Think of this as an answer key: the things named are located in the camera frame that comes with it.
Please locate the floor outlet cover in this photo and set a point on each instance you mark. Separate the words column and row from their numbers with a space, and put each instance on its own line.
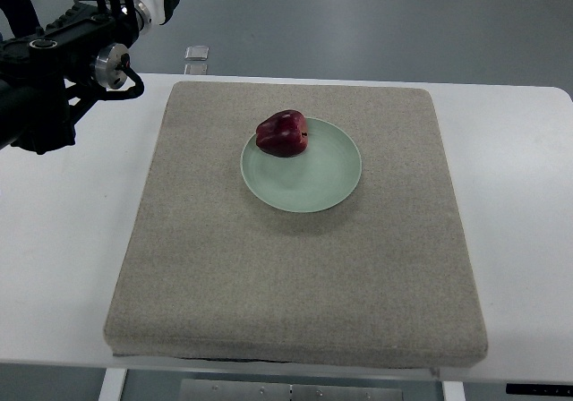
column 196, row 53
column 196, row 69

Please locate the light green plate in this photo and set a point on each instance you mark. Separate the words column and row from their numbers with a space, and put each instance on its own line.
column 319, row 178

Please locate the metal base plate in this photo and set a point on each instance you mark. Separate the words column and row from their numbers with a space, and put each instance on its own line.
column 244, row 390

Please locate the red apple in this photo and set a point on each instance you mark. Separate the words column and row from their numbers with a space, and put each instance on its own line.
column 283, row 135

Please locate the lower floor outlet cover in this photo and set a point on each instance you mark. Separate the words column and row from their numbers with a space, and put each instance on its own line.
column 196, row 69

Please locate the white table leg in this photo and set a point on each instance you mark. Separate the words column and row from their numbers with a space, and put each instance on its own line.
column 453, row 391
column 112, row 387

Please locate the upper floor outlet cover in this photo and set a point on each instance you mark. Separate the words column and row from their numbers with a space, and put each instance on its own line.
column 196, row 53

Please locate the white table leg right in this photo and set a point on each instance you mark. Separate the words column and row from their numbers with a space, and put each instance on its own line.
column 453, row 391

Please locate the black table control panel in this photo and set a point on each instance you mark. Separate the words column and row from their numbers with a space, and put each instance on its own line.
column 539, row 390

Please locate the grey fabric cushion mat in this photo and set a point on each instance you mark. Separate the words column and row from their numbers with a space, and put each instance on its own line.
column 382, row 280

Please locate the white table leg left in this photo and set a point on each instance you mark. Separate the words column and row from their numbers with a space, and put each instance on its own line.
column 112, row 387

